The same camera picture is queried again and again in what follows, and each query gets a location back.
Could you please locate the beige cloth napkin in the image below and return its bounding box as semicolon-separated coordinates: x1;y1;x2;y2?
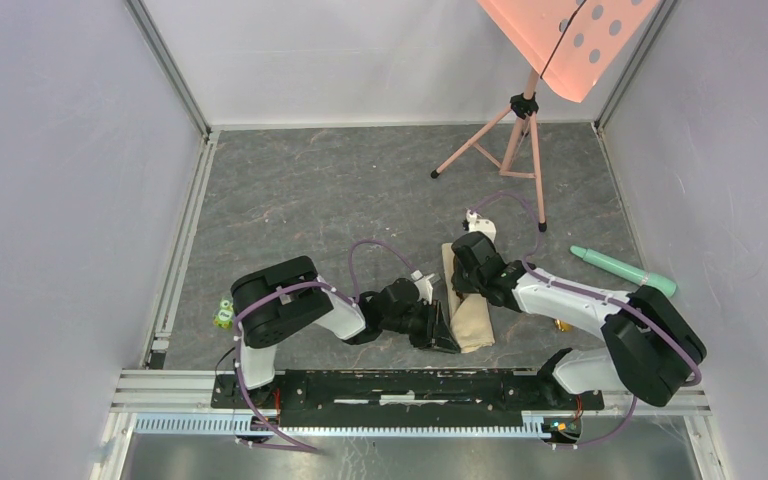
441;243;495;354

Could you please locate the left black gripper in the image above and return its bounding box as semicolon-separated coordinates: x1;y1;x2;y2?
381;298;460;353

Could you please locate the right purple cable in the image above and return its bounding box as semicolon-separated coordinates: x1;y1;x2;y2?
470;192;703;452

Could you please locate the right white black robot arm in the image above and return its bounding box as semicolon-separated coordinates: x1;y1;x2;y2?
451;232;707;408

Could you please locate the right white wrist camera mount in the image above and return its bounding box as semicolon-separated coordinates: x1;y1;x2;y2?
463;210;497;242

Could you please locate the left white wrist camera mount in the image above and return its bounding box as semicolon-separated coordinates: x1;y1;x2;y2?
410;270;438;303

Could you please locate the gold spoon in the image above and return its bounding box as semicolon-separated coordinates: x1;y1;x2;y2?
554;319;573;332

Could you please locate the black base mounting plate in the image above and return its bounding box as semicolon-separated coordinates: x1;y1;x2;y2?
211;369;605;427

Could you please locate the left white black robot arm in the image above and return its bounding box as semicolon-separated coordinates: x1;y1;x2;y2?
230;256;460;408

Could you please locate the small green toy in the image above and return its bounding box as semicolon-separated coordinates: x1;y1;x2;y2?
213;299;235;329

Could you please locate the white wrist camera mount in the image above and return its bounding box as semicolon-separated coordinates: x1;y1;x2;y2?
463;210;497;242
410;270;438;303

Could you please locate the white slotted cable duct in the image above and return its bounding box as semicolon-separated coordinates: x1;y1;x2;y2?
133;413;550;440

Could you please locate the pink music stand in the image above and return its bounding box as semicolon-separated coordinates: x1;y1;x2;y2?
430;0;658;232

